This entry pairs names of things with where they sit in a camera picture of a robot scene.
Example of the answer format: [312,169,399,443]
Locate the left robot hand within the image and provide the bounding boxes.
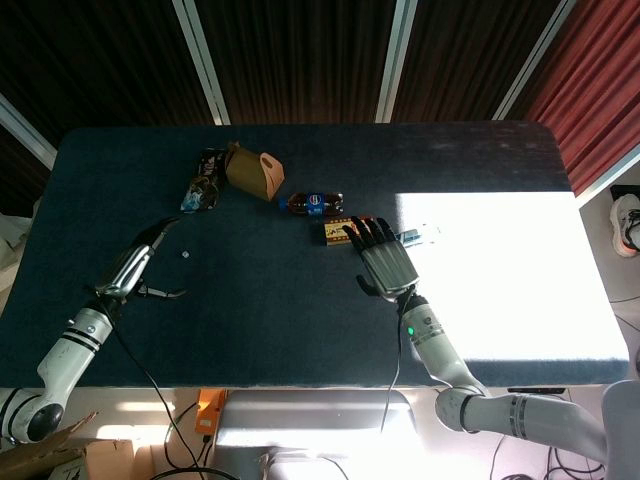
[94,215,189,302]

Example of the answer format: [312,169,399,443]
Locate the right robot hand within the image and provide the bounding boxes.
[342,215,420,303]

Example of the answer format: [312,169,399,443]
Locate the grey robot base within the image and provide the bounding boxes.
[213,389,416,480]

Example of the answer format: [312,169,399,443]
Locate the blue and white packet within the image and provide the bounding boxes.
[394,224,442,249]

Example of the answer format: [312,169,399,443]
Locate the yellow and brown snack box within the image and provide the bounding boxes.
[321,216,377,248]

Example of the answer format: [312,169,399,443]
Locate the Pepsi cola bottle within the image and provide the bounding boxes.
[277,190,347,218]

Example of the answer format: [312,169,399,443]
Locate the dark blue table mat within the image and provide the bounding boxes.
[0,122,631,390]

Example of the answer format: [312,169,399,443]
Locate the dark snack bag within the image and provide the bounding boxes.
[179,146,228,214]

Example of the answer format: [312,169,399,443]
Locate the brown paper gable box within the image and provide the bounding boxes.
[224,141,286,203]

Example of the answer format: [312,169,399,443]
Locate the orange tool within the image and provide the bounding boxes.
[195,388,229,435]

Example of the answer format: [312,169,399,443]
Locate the brown cardboard box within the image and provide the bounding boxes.
[0,410,134,480]

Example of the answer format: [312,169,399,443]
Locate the white sneaker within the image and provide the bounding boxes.
[610,193,640,258]

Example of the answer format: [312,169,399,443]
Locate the red curtain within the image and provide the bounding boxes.
[525,0,640,197]

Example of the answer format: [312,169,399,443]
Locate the right hand black cable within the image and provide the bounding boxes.
[380,287,417,434]

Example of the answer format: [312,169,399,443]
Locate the hand black cable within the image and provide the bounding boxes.
[112,322,241,480]
[380,287,417,434]

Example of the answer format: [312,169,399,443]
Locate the left hand black cable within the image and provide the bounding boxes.
[112,322,241,480]

